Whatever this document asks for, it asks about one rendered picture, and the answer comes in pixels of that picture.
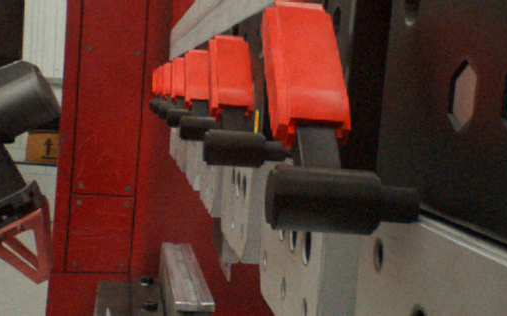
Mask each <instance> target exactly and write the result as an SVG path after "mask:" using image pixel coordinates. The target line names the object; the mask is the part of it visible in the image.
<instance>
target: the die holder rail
mask: <svg viewBox="0 0 507 316"><path fill-rule="evenodd" d="M159 283H160V288H161V292H162V297H163V307H164V312H165V316H211V312H214V309H215V303H214V301H213V297H212V295H211V293H210V291H209V289H208V285H207V283H206V281H205V278H204V277H203V272H202V271H201V268H200V266H199V264H198V261H197V258H196V256H195V254H194V252H193V248H192V246H191V244H182V243H180V245H175V244H173V243H167V242H162V243H161V252H160V263H159Z"/></svg>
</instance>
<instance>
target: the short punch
mask: <svg viewBox="0 0 507 316"><path fill-rule="evenodd" d="M212 244H213V245H214V248H215V249H216V251H217V253H218V255H219V266H220V267H221V269H222V271H223V272H224V275H225V277H226V278H227V280H228V282H229V277H230V266H231V263H237V262H239V261H240V260H239V258H238V257H237V255H235V252H234V250H233V249H232V248H231V247H230V244H229V243H228V242H227V240H226V239H225V238H224V235H223V233H221V217H214V232H213V243H212Z"/></svg>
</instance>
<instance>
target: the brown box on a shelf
mask: <svg viewBox="0 0 507 316"><path fill-rule="evenodd" d="M59 136H60V134H58V133H46V132H28V136H27V142H26V148H25V156H24V157H21V158H19V159H16V160H14V161H15V163H16V164H18V165H30V166H41V167H45V166H54V167H57V161H58V149H59Z"/></svg>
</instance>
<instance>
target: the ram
mask: <svg viewBox="0 0 507 316"><path fill-rule="evenodd" d="M274 1H275V0H223V1H222V2H221V3H220V4H218V5H217V6H216V7H215V8H214V9H213V10H211V11H210V12H209V13H208V14H207V15H205V16H204V17H203V18H202V20H201V21H198V22H197V24H196V25H195V26H193V27H191V29H190V30H189V31H188V32H186V33H185V34H184V35H183V36H182V37H181V38H179V39H178V40H177V41H176V43H173V44H172V45H171V46H170V55H169V61H170V62H171V60H175V57H177V58H178V56H179V55H182V54H184V53H187V51H188V50H189V49H193V48H195V47H197V45H199V44H203V42H205V41H207V40H208V39H213V38H214V36H215V34H217V35H218V34H219V33H222V32H224V31H225V30H227V29H228V28H231V27H234V26H235V27H239V25H240V22H242V21H244V20H245V19H246V18H248V17H250V16H252V15H254V14H256V13H257V12H259V11H260V10H263V9H265V8H266V7H268V6H269V5H271V4H274ZM195 2H196V0H173V10H172V21H171V30H172V29H173V28H174V27H175V25H176V24H177V23H178V22H179V21H180V19H181V18H182V17H183V16H184V15H185V13H186V12H187V11H188V10H189V9H190V7H191V6H192V5H193V4H194V3H195Z"/></svg>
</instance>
